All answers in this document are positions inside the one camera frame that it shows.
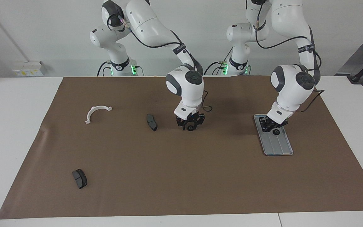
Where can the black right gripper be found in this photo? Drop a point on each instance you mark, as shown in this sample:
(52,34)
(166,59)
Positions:
(191,118)

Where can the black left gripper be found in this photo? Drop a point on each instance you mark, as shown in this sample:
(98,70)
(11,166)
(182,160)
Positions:
(274,124)

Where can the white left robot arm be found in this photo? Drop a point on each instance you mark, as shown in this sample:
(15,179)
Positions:
(291,88)

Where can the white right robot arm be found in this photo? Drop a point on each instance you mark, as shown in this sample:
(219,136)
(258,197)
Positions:
(184,85)

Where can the silver metal tray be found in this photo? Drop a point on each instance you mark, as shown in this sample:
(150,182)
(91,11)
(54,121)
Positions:
(279,146)

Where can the dark grey brake pad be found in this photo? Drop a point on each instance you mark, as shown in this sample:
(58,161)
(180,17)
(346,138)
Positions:
(151,123)
(79,178)

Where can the brown table mat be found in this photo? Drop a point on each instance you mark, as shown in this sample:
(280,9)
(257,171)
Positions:
(181,183)

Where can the white curved plastic bracket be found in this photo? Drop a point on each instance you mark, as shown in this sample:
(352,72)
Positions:
(90,113)

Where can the white wall socket box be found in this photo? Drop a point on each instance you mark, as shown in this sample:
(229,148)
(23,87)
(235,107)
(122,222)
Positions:
(27,70)

